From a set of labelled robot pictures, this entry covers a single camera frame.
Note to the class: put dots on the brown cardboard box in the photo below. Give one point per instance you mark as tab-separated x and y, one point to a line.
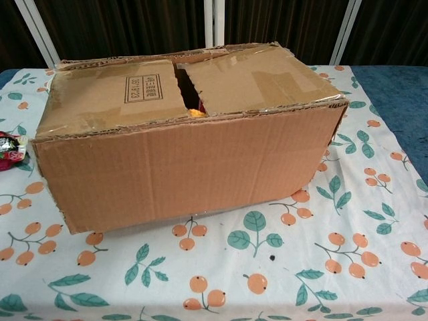
184	174

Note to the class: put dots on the yellow rubber chicken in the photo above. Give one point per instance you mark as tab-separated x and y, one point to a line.
196	113

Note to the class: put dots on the fruit and leaf print tablecloth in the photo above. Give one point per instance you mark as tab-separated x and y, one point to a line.
234	294

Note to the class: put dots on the dark pleated screen panel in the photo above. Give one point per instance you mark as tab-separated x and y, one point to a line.
13	33
394	30
127	30
284	20

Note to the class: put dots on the red drink pouch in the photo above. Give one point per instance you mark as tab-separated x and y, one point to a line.
10	152

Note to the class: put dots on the white screen frame post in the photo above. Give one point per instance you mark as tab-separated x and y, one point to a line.
217	23
347	30
40	33

